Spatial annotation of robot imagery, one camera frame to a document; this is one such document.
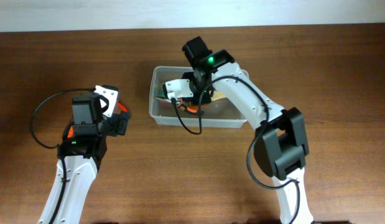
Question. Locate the orange black long-nose pliers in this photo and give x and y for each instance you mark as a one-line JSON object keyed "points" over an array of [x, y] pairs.
{"points": [[189, 109]]}

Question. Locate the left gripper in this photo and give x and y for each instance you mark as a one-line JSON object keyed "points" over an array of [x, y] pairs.
{"points": [[120, 121]]}

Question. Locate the orange perforated cylinder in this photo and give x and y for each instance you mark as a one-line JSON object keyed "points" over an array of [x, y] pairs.
{"points": [[70, 133]]}

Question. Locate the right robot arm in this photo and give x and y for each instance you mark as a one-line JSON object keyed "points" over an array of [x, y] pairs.
{"points": [[276, 157]]}

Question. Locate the clear plastic container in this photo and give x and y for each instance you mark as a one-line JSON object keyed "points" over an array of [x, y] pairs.
{"points": [[218, 114]]}

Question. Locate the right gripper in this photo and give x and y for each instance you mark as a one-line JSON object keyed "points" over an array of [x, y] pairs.
{"points": [[193, 100]]}

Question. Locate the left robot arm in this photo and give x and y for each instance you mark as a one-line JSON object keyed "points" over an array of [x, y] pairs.
{"points": [[81, 153]]}

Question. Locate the orange scraper wooden handle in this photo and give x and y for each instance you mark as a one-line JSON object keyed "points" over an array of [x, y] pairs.
{"points": [[218, 96]]}

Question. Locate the small orange-handled cutters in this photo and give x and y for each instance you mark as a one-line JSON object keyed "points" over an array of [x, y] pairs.
{"points": [[121, 106]]}

